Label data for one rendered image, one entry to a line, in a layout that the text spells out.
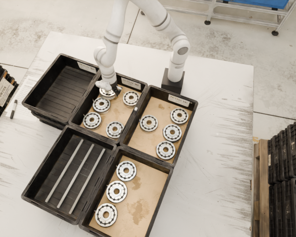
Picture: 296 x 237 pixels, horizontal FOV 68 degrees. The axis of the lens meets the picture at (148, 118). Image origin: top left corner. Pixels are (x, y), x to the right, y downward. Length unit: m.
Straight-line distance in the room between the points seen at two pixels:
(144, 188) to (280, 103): 1.89
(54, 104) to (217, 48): 2.03
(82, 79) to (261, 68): 2.03
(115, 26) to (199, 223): 1.04
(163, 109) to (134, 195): 0.51
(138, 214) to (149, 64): 1.02
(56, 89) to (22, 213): 0.72
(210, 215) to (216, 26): 2.36
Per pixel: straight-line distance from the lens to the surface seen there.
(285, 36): 3.31
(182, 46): 1.20
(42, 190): 1.27
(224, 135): 1.45
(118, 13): 1.01
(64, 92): 1.46
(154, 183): 1.16
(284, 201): 1.86
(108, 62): 1.04
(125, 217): 1.15
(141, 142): 1.22
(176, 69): 1.35
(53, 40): 1.96
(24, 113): 1.64
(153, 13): 1.03
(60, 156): 1.28
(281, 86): 2.78
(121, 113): 1.30
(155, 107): 1.31
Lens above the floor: 1.98
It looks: 64 degrees down
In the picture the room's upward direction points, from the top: straight up
